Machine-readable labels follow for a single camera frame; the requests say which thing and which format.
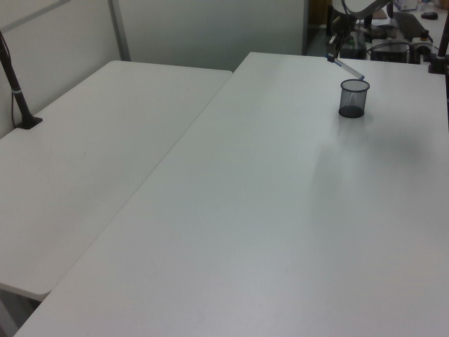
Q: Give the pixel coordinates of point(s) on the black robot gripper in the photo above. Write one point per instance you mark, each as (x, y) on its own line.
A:
(341, 25)

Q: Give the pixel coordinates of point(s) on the blue and white marker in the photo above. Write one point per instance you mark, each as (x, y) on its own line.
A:
(349, 68)

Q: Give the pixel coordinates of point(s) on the black monitor stand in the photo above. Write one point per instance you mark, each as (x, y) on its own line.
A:
(372, 29)

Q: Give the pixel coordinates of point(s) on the brown mouse pad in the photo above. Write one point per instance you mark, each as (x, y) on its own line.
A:
(379, 15)

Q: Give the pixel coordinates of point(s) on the black electronics box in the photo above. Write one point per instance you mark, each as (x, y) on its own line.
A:
(390, 50)

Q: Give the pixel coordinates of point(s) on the black mesh pen cup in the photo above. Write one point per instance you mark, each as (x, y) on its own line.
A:
(353, 100)

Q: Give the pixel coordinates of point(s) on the black computer keyboard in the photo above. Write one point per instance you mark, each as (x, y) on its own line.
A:
(408, 24)

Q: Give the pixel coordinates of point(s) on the white and blue box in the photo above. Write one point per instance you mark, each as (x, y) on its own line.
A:
(405, 4)

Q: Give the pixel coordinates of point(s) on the black computer mouse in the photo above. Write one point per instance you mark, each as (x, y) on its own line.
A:
(429, 15)

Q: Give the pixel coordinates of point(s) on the black clamped camera stand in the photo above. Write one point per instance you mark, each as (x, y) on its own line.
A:
(441, 52)

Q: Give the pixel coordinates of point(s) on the grey partition post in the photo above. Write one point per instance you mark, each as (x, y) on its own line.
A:
(119, 29)

